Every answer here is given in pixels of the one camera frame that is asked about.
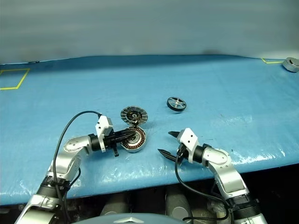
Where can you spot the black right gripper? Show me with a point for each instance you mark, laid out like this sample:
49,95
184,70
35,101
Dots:
182,154

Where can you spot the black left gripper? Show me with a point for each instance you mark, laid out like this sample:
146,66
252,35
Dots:
111,140

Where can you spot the silver hinged housing lid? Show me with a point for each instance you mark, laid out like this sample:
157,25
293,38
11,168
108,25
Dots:
139,115

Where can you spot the black spoked rotor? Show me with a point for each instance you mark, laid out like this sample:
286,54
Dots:
176,103

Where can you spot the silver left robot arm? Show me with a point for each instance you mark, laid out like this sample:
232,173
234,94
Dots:
70,145

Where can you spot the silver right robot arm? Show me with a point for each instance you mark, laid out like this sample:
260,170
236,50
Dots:
224,168

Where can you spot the grey rounded shape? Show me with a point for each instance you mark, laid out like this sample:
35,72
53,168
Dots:
217,208
177,203
114,205

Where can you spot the blue table cover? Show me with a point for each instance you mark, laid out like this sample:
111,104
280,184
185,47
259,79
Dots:
149,79

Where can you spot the grey robot torso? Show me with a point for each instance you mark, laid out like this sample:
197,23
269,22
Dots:
133,219

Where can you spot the grey tape roll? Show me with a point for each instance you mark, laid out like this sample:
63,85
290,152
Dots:
290,66

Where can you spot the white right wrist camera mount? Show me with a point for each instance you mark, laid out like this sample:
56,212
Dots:
189,140

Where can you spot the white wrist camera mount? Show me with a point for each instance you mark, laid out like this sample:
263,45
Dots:
102,123
189,140

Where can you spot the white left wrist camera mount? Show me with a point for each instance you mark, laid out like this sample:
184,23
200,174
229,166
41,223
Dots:
102,123

